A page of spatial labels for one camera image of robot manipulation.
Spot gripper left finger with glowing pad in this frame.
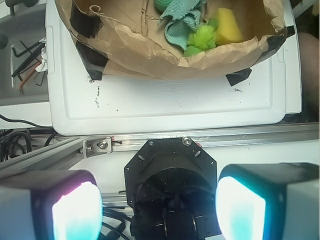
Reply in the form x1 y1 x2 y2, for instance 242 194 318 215
0 170 103 240

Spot fuzzy lime green toy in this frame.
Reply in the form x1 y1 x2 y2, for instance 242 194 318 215
183 18 219 57

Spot black hex key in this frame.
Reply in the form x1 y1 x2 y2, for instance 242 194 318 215
11 39 46 81

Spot yellow sponge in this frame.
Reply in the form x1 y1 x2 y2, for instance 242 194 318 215
214 7 244 46

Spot black floor cables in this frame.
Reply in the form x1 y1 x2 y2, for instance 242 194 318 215
0 113 60 161

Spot grey tool tray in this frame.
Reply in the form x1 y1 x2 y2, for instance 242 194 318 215
0 0 49 106

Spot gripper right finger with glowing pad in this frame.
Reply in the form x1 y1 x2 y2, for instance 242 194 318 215
215 162 320 240

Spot orange hex key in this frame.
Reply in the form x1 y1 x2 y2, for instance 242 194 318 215
18 62 41 95

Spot teal blue cloth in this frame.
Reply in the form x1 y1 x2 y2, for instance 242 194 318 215
159 0 207 50

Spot teal green ball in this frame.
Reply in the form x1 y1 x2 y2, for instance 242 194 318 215
153 0 172 12

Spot brown paper bag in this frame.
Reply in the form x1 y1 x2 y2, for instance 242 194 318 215
55 0 288 80

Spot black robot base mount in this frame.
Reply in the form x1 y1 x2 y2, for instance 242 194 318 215
124 137 221 240

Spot metal corner bracket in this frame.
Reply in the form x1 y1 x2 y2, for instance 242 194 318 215
82 137 113 159

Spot aluminium frame rail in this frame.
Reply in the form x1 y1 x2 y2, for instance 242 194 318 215
0 122 320 171

